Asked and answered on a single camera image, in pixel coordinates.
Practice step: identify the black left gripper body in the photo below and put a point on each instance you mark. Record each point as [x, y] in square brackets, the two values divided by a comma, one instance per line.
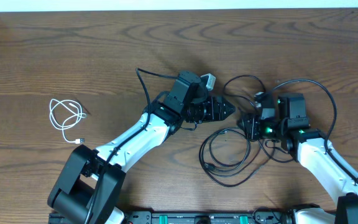
[217, 108]

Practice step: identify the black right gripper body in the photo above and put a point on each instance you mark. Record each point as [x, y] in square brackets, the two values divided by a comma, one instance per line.
[263, 129]

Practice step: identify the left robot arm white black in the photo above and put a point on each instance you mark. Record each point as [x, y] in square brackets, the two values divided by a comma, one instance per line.
[88, 188]

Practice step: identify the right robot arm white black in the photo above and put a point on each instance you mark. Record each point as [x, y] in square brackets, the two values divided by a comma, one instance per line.
[312, 150]

